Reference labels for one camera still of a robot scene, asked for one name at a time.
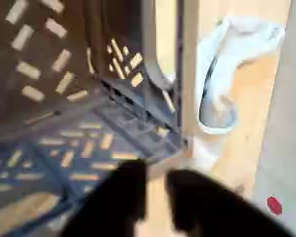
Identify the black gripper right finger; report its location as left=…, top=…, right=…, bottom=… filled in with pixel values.
left=166, top=169, right=296, bottom=237

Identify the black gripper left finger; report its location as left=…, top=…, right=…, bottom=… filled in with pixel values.
left=60, top=159, right=148, bottom=237

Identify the pale white sock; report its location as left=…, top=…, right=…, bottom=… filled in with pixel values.
left=195, top=15, right=285, bottom=136

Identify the red round sticker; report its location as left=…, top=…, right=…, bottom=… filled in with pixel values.
left=266, top=196, right=283, bottom=216

